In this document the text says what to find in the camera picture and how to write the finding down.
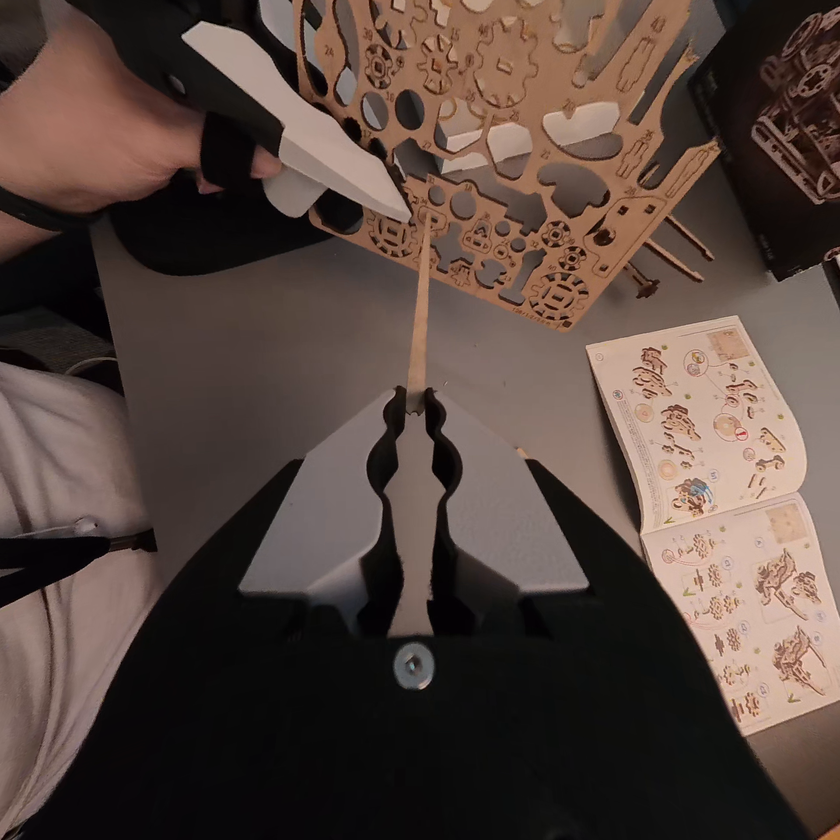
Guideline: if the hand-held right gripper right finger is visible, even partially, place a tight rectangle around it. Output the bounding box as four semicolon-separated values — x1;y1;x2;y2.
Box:
423;387;588;636

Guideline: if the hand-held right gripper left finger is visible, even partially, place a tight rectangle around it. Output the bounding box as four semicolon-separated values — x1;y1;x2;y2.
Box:
238;387;408;637

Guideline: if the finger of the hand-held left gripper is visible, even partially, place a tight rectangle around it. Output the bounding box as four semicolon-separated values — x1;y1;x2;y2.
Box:
261;163;330;220
180;21;414;223

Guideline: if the laser-cut wooden parts sheet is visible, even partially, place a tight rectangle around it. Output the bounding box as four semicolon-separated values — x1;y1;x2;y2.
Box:
292;0;723;332

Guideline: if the pointed wooden stick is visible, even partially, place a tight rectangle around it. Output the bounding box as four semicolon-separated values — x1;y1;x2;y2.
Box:
406;211;435;417

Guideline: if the person's left forearm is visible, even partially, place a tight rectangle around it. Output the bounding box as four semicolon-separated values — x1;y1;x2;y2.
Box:
0;217;99;266

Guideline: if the wooden gear model assembly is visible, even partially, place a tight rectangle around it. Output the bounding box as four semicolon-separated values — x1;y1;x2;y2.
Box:
620;213;716;299

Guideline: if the black model kit box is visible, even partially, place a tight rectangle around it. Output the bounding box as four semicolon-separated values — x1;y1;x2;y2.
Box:
688;0;840;282

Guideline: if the illustrated instruction booklet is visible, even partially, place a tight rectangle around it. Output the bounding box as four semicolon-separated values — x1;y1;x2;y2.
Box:
586;316;840;736

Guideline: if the black wristband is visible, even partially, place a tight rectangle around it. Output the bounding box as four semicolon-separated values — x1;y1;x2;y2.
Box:
0;187;102;232

